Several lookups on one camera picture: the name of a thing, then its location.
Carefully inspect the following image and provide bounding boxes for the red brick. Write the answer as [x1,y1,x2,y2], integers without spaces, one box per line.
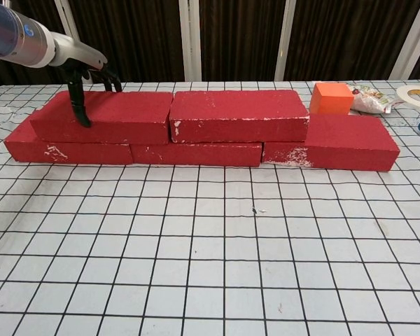
[169,90,311,144]
[261,113,400,173]
[29,90,174,145]
[129,141,263,168]
[3,117,134,165]

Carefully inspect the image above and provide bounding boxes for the white tape roll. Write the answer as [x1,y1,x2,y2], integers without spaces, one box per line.
[395,85,420,112]

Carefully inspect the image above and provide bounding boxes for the orange foam cube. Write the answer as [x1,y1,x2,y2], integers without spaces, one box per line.
[309,82,355,115]

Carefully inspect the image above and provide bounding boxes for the white printed snack bag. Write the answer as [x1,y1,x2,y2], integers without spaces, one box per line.
[349,83,405,116]

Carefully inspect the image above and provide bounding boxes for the white black grid tablecloth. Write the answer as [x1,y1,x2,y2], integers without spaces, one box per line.
[0,79,420,336]

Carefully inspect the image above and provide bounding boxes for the white screen frame post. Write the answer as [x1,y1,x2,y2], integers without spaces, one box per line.
[274,0,298,82]
[53,0,93,85]
[387,0,420,81]
[178,0,203,82]

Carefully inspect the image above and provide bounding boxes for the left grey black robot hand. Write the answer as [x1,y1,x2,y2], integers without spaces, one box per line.
[50,33,123,127]

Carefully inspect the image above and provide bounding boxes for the dark brown curtain backdrop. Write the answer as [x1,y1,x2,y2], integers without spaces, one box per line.
[0,0,420,88]

